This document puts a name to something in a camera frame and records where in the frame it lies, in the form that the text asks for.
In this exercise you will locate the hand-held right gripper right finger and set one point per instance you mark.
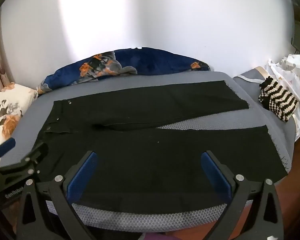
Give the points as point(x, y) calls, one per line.
point(215, 177)

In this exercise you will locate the grey mesh bed mat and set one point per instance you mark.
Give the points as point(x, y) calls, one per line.
point(32, 120)

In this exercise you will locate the white floral pillow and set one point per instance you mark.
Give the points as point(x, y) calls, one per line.
point(9, 105)

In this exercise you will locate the blue floral blanket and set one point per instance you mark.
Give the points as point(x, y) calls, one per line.
point(152, 62)

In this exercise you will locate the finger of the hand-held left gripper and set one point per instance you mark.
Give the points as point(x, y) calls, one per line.
point(5, 147)
point(36, 153)

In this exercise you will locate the black pants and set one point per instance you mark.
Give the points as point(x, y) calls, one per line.
point(140, 155)

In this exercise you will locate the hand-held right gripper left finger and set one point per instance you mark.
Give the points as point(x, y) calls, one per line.
point(82, 176)

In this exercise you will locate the black white striped knit cloth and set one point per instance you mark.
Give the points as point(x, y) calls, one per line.
point(277, 100)

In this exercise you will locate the person's purple clothing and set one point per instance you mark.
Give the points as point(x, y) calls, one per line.
point(152, 237)

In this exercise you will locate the pile of white clothes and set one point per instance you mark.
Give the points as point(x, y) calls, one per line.
point(297, 75)

